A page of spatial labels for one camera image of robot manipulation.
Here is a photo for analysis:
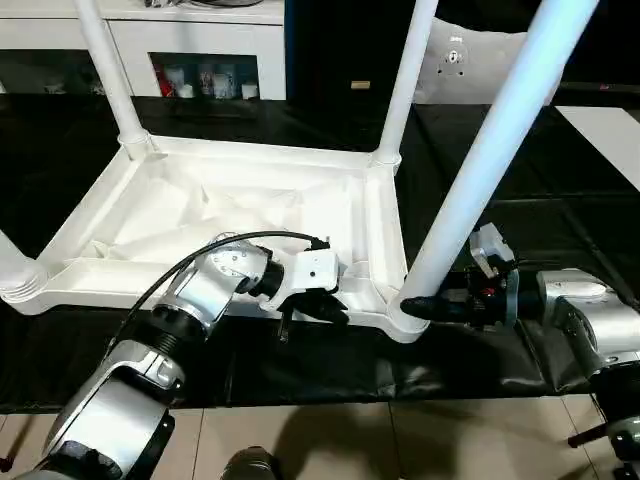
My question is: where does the white plastic table top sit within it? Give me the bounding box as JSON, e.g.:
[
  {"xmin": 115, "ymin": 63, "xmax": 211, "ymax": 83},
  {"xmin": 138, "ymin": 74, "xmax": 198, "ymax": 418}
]
[{"xmin": 0, "ymin": 135, "xmax": 431, "ymax": 344}]

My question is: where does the white plastic table leg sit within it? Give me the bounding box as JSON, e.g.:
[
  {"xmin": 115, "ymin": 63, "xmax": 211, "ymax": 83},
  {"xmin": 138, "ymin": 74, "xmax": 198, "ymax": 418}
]
[
  {"xmin": 372, "ymin": 0, "xmax": 441, "ymax": 166},
  {"xmin": 72, "ymin": 0, "xmax": 153, "ymax": 159},
  {"xmin": 0, "ymin": 230, "xmax": 46, "ymax": 303},
  {"xmin": 400, "ymin": 0, "xmax": 601, "ymax": 336}
]

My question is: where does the black work mat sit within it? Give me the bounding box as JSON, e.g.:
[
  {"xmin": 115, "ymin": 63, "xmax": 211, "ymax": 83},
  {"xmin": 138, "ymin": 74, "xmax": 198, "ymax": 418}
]
[{"xmin": 0, "ymin": 90, "xmax": 640, "ymax": 416}]

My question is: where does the white sheet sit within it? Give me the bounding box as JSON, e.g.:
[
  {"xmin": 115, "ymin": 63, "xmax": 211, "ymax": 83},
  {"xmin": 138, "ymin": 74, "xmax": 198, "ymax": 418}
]
[{"xmin": 555, "ymin": 105, "xmax": 640, "ymax": 191}]

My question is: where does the grey cushion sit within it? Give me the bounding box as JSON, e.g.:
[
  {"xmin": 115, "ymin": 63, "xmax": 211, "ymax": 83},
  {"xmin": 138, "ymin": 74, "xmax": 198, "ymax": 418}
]
[{"xmin": 412, "ymin": 18, "xmax": 563, "ymax": 106}]

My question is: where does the white glass-door sideboard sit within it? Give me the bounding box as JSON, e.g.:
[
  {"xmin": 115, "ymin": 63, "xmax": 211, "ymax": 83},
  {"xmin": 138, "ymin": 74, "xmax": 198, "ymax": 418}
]
[{"xmin": 0, "ymin": 0, "xmax": 289, "ymax": 101}]

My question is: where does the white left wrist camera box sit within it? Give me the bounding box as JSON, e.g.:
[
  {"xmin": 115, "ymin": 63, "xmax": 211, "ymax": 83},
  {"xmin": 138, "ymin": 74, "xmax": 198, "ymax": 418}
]
[{"xmin": 262, "ymin": 245, "xmax": 343, "ymax": 316}]

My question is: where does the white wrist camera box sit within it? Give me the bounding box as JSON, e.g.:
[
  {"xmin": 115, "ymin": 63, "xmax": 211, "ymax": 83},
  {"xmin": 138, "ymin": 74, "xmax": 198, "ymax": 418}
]
[
  {"xmin": 470, "ymin": 223, "xmax": 516, "ymax": 279},
  {"xmin": 262, "ymin": 245, "xmax": 343, "ymax": 316}
]

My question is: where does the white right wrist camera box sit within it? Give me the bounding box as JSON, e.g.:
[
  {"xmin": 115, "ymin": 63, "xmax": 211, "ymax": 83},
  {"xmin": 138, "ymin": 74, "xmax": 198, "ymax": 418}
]
[{"xmin": 470, "ymin": 223, "xmax": 516, "ymax": 279}]

